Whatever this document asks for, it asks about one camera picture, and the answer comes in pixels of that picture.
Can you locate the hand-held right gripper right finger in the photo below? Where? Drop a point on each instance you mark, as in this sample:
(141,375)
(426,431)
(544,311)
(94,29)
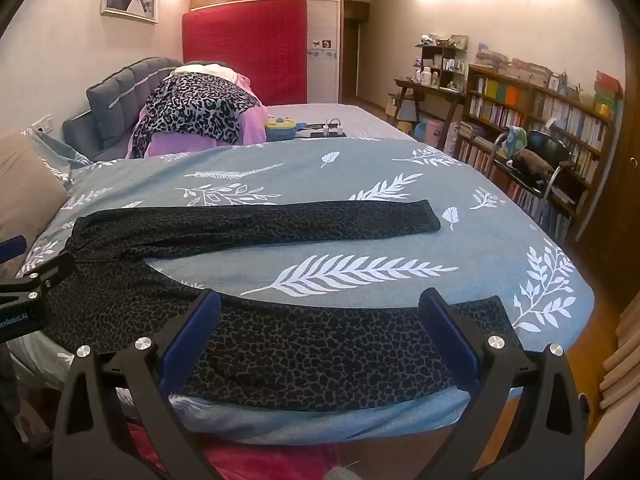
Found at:
(450,332)

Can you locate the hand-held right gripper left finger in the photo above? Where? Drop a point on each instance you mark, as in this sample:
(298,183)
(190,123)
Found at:
(192,332)

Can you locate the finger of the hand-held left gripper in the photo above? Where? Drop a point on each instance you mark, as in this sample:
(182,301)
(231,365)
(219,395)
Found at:
(47,275)
(11,249)

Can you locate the black leopard print pants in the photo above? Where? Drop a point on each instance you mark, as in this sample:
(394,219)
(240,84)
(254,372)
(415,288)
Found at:
(300,350)

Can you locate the beige pillow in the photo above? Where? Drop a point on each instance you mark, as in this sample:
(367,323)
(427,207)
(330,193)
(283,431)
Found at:
(25,185)

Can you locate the blue leaf print pillow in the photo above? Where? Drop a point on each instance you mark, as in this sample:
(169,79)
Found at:
(55,155)

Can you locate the red cloth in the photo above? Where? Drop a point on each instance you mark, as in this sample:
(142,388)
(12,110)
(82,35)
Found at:
(240,460)

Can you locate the light wooden slats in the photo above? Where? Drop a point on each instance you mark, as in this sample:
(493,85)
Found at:
(622,360)

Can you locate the blue leaf print blanket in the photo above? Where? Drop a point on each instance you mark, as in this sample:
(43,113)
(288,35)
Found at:
(350,185)

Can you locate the grey padded headboard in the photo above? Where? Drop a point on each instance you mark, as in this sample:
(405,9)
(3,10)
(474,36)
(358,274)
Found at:
(115,90)

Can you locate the blue plastic bin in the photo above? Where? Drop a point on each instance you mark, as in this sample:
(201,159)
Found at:
(427,134)

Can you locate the yellow and blue toy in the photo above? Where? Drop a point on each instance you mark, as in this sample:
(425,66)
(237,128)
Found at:
(280,130)

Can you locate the grey bed sheet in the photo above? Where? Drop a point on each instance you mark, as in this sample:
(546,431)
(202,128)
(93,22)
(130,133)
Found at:
(360,115)

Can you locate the power strip with plugs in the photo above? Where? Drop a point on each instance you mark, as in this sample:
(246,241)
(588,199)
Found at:
(325,130)

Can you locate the wooden bookshelf with books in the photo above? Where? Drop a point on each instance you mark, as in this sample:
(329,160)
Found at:
(545,110)

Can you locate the dark wooden desk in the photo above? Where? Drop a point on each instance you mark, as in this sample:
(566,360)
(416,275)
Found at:
(402,84)

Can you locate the white cloth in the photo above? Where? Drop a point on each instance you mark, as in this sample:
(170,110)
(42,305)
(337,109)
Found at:
(205,67)

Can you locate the small wooden desk shelf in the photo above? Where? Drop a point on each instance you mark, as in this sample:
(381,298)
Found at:
(440,52)

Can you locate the red upright mattress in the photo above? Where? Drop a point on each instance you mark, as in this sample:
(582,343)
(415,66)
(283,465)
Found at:
(245,50)

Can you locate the wooden and white wardrobe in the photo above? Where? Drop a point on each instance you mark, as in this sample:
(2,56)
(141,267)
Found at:
(322,25)

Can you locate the white wall socket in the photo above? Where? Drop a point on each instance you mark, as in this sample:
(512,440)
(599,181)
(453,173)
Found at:
(42,124)

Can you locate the black metal frame chair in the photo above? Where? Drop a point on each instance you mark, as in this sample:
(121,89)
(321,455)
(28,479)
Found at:
(542,147)

